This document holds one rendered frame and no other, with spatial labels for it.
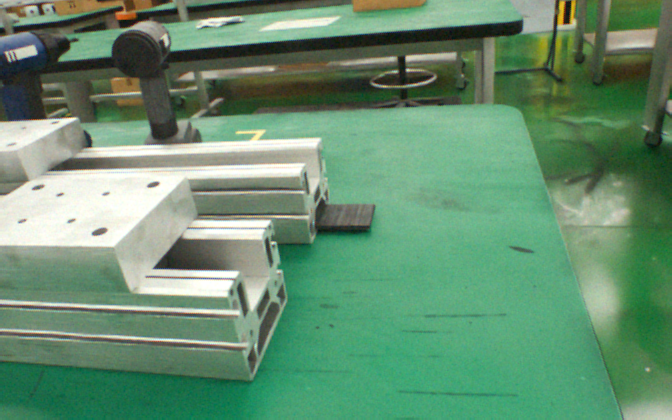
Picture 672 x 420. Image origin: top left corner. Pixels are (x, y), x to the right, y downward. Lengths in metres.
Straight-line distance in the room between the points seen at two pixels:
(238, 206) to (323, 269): 0.12
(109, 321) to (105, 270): 0.05
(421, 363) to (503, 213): 0.24
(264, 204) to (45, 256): 0.22
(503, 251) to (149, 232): 0.32
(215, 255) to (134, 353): 0.10
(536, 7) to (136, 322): 3.73
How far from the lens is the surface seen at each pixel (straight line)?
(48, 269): 0.41
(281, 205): 0.53
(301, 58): 1.96
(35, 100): 0.95
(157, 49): 0.70
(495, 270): 0.49
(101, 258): 0.38
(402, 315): 0.44
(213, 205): 0.56
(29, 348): 0.50
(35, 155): 0.68
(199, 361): 0.41
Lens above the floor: 1.06
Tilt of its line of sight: 27 degrees down
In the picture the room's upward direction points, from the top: 7 degrees counter-clockwise
